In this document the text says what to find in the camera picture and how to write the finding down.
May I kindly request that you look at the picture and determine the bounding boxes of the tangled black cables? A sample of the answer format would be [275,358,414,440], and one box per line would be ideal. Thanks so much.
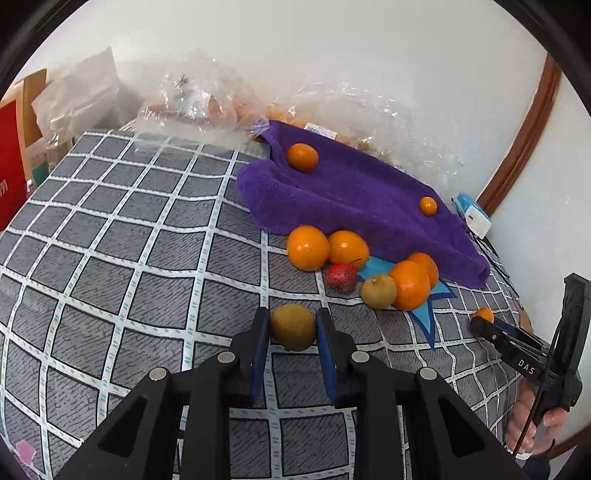
[468,231,513,282]

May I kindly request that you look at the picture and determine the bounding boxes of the large orange mandarin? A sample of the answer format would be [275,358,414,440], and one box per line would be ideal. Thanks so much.
[287,225,331,271]
[409,252,440,289]
[327,230,370,271]
[388,260,431,312]

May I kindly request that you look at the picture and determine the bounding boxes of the person's right hand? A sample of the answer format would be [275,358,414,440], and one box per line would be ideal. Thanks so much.
[505,378,570,460]

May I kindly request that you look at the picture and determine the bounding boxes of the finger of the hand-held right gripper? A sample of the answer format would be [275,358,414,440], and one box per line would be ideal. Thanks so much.
[470,318,513,358]
[494,322,552,354]

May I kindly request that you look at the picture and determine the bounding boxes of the purple towel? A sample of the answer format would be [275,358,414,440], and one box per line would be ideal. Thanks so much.
[236,120,491,291]

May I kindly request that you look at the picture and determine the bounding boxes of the white and blue box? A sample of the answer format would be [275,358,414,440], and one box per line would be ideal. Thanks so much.
[452,193,491,240]

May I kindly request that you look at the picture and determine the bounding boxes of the green and white carton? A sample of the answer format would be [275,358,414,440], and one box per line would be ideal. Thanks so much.
[25,134,75,185]

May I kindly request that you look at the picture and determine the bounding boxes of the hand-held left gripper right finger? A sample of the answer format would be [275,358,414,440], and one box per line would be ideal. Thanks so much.
[315,308,532,480]

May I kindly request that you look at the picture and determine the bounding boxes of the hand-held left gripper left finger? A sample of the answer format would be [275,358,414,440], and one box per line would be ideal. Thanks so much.
[55,307,273,480]

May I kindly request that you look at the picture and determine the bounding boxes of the brown cardboard box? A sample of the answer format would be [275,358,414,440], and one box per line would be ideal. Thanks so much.
[21,68,49,139]

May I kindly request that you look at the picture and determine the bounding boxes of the large clear plastic bag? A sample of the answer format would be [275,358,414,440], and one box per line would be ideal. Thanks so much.
[252,69,467,195]

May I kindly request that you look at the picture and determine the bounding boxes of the yellow-green round fruit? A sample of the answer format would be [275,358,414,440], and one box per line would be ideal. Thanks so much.
[361,274,398,310]

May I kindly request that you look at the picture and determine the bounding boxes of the brown-green round fruit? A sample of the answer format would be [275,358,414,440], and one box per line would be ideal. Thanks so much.
[270,304,317,352]

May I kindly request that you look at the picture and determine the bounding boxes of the pile of bagged mandarins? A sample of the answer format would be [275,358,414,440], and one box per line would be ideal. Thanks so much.
[252,104,319,141]

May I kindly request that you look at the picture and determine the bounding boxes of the white plastic bag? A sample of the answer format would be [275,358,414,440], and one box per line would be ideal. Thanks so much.
[31,46,122,139]

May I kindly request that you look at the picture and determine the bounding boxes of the small orange mandarin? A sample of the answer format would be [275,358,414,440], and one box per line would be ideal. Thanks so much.
[286,143,320,174]

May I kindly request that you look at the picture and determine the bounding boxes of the bagged orange produce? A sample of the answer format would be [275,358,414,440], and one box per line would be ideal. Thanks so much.
[205,95,254,123]

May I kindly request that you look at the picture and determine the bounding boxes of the brown wooden door frame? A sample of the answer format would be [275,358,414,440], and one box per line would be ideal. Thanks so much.
[475,53,561,217]

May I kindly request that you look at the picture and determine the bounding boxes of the red box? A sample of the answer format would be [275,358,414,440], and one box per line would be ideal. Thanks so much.
[0,99,26,232]

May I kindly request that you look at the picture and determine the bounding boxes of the red bumpy round fruit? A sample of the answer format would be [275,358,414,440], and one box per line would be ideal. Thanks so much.
[326,262,359,293]

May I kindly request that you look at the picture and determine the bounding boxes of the grey checkered blanket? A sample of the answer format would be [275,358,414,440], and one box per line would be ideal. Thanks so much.
[0,121,536,480]

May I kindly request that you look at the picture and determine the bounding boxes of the clear crinkled plastic bag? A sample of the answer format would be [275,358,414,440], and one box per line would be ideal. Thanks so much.
[136,55,259,148]

